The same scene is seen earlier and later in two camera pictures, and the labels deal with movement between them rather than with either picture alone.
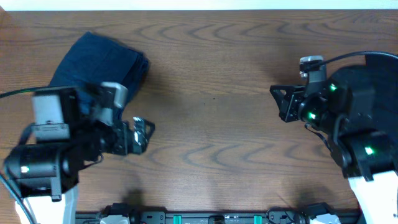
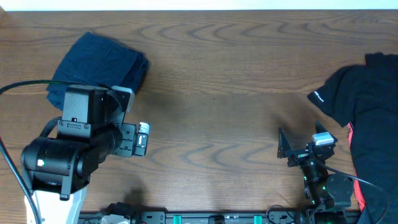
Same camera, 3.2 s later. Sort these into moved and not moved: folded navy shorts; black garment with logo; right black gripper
Moved: right black gripper
Not moved: folded navy shorts; black garment with logo
